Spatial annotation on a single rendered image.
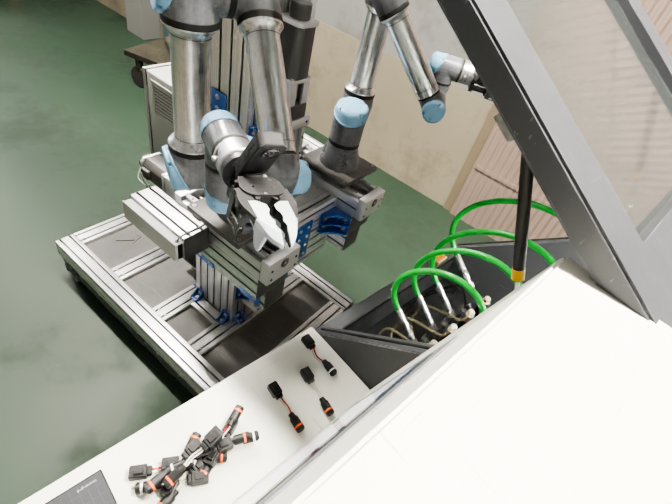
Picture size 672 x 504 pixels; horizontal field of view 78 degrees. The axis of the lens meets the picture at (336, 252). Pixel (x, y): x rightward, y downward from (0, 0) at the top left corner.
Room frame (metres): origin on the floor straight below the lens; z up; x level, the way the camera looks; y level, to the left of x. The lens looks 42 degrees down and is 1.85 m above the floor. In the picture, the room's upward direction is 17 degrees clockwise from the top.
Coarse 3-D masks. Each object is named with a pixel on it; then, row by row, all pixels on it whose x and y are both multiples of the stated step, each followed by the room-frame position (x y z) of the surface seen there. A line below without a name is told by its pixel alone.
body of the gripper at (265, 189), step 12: (228, 156) 0.58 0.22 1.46; (228, 168) 0.56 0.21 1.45; (228, 180) 0.57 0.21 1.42; (240, 180) 0.51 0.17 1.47; (252, 180) 0.53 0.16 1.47; (264, 180) 0.54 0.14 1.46; (276, 180) 0.55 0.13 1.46; (228, 192) 0.57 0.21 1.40; (252, 192) 0.49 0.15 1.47; (264, 192) 0.51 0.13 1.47; (276, 192) 0.52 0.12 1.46; (228, 204) 0.52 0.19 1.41; (228, 216) 0.51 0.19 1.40; (240, 216) 0.48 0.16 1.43; (240, 228) 0.48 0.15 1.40; (252, 228) 0.49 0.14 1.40
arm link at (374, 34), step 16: (368, 0) 1.50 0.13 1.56; (368, 16) 1.51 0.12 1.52; (368, 32) 1.50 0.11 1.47; (384, 32) 1.51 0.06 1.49; (368, 48) 1.50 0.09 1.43; (368, 64) 1.50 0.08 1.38; (352, 80) 1.51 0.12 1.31; (368, 80) 1.50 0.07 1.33; (352, 96) 1.48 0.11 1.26; (368, 96) 1.50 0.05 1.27; (368, 112) 1.49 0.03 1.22
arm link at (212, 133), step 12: (204, 120) 0.68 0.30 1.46; (216, 120) 0.67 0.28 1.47; (228, 120) 0.67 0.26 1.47; (204, 132) 0.65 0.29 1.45; (216, 132) 0.63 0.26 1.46; (228, 132) 0.63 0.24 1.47; (240, 132) 0.65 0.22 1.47; (204, 144) 0.65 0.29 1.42; (216, 144) 0.61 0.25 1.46; (216, 168) 0.63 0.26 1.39
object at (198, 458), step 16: (208, 432) 0.32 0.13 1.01; (224, 432) 0.34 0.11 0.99; (256, 432) 0.35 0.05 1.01; (192, 448) 0.29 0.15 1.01; (208, 448) 0.29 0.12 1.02; (224, 448) 0.30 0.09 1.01; (144, 464) 0.24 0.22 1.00; (176, 464) 0.25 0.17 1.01; (192, 464) 0.27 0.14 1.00; (208, 464) 0.27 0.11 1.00; (160, 480) 0.22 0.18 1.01; (176, 480) 0.23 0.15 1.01; (192, 480) 0.24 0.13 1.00; (208, 480) 0.25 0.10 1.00
